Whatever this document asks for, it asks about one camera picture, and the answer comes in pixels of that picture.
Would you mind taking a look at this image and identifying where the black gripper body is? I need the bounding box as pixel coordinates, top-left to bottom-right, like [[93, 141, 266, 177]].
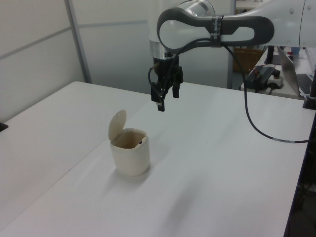
[[152, 56, 184, 87]]

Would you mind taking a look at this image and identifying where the small white trash can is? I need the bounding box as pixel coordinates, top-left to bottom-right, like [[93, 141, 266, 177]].
[[108, 109, 151, 177]]

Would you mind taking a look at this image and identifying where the black power supply box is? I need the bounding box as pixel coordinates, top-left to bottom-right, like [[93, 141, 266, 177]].
[[246, 65, 275, 93]]

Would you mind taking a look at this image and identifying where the white power strip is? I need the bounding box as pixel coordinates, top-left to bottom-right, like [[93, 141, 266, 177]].
[[267, 71, 284, 90]]

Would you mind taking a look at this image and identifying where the black monitor stand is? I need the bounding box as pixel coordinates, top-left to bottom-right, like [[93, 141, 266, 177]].
[[266, 45, 276, 65]]

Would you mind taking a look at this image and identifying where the silver open laptop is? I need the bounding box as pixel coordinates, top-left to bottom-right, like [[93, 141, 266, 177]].
[[276, 45, 316, 98]]

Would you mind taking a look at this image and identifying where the grey metal partition post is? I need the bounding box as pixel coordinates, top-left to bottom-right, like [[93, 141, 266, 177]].
[[226, 46, 235, 90]]

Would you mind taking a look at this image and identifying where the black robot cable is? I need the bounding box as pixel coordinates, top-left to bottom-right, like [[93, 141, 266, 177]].
[[147, 37, 311, 144]]

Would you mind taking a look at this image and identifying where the black upright pole mount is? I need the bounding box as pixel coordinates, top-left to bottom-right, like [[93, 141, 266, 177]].
[[302, 71, 316, 111]]

